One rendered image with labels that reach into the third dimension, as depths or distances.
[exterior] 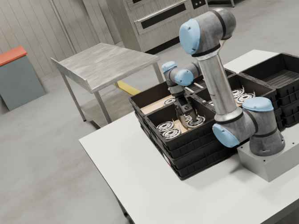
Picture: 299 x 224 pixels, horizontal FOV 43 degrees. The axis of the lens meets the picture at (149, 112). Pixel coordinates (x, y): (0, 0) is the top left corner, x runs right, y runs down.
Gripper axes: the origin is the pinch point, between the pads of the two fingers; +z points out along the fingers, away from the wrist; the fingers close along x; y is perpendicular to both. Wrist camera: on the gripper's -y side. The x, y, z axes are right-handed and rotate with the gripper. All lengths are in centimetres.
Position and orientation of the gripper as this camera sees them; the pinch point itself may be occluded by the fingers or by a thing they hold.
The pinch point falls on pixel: (191, 126)
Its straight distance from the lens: 198.7
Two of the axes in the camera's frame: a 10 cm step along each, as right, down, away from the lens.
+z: 3.4, 8.6, 3.7
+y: -2.3, -3.1, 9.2
